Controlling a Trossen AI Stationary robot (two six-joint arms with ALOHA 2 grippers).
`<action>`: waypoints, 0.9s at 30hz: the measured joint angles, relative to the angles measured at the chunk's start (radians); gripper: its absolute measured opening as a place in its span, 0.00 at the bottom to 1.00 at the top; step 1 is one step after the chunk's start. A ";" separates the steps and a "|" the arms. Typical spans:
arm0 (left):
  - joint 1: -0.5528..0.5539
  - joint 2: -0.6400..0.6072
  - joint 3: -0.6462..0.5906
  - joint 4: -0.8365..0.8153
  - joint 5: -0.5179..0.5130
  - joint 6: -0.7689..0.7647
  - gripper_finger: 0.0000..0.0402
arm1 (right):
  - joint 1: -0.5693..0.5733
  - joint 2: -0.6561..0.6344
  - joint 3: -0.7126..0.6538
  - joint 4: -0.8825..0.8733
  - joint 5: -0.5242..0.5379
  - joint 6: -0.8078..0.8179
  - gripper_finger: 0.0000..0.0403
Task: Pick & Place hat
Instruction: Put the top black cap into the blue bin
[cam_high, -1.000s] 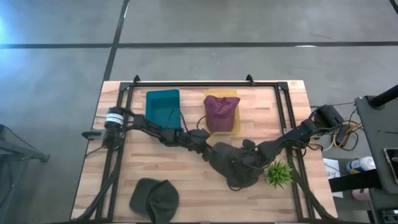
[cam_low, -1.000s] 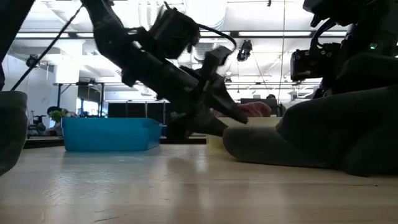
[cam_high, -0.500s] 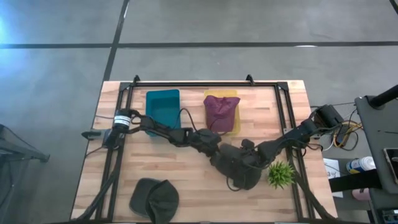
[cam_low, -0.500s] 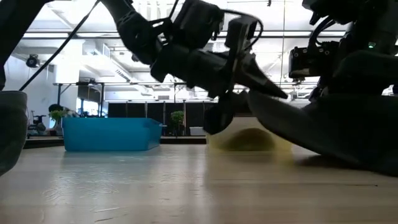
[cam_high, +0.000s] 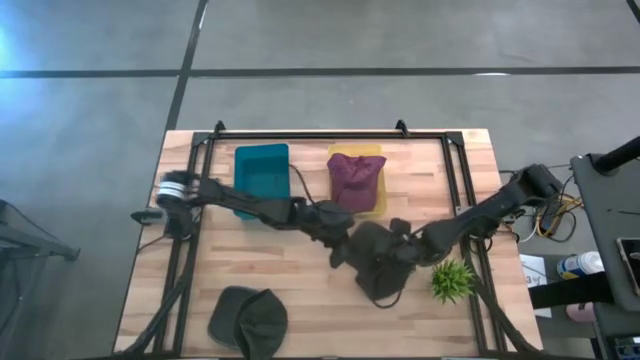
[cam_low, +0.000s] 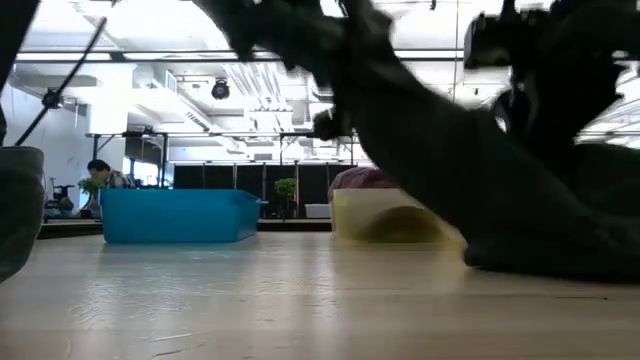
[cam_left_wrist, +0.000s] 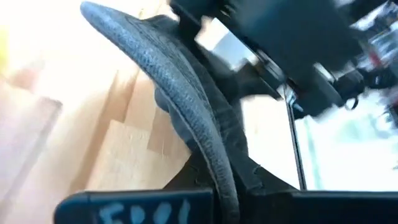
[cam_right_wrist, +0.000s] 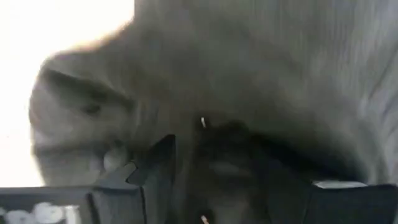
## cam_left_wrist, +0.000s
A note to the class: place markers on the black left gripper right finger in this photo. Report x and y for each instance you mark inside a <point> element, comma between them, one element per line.
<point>264,179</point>

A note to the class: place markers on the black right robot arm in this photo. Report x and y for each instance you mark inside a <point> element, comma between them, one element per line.
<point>323,96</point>

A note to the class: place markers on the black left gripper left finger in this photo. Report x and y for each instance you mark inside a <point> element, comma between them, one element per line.
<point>192,174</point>

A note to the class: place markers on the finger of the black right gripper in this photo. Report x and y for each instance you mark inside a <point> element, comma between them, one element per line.
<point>259,82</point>

